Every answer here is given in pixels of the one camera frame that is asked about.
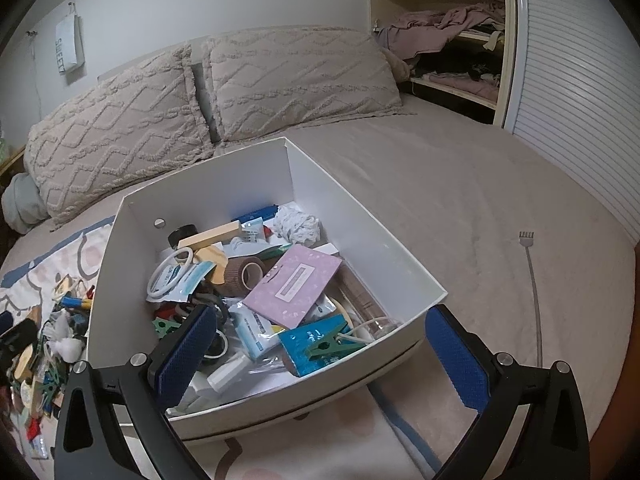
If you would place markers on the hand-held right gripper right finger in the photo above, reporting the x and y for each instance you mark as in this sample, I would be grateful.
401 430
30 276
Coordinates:
460 360

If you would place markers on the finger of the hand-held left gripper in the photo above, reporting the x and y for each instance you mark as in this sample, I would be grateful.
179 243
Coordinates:
20 337
5 320

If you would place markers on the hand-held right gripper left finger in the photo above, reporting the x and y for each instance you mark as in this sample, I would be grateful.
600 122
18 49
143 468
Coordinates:
185 355

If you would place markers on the blue tissue packet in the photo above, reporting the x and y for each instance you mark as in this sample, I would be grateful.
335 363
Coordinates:
297 347

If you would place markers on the white storage box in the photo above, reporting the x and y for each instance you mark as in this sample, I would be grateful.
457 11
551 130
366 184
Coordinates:
350 240

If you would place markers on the small white bottle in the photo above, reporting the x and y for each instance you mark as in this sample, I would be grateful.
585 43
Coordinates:
227 372

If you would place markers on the blue white medicine sachet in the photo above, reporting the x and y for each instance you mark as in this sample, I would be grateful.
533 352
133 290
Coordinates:
197 275

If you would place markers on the brown bandage roll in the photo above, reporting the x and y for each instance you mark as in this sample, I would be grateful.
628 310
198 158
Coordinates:
237 277

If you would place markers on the metal back scratcher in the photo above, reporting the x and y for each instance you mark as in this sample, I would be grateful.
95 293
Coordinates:
535 300

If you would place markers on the clear plastic tube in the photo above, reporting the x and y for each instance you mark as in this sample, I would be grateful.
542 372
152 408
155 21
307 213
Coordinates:
367 305

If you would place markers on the grey bundled blanket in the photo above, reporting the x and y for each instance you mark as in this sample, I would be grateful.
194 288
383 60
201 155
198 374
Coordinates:
22 202

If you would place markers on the black tape roll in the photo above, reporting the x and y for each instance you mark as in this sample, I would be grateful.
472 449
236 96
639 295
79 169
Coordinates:
181 234

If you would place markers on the wooden block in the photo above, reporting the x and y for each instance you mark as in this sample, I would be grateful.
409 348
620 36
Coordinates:
210 235

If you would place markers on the pink packet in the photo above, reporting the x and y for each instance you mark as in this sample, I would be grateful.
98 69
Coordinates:
295 285

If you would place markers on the green clothes peg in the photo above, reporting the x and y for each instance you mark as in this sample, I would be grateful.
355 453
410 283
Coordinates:
325 345

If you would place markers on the printed blanket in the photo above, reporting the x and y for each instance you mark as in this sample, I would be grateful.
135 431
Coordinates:
300 455

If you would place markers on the white lace cloth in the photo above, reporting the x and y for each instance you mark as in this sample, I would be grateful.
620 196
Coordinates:
297 225

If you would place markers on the beige textured pillow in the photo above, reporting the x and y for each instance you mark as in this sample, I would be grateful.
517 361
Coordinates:
300 75
115 135

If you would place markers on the white hanging tissue bag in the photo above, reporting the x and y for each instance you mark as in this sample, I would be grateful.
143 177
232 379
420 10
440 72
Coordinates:
69 45

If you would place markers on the white louvre door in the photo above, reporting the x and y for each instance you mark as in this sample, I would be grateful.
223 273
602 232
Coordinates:
575 85

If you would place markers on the pink clothes pile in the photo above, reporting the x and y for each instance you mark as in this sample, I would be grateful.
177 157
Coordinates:
425 30

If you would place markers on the wall closet shelf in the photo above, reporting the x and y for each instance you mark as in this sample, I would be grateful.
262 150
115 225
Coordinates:
500 105

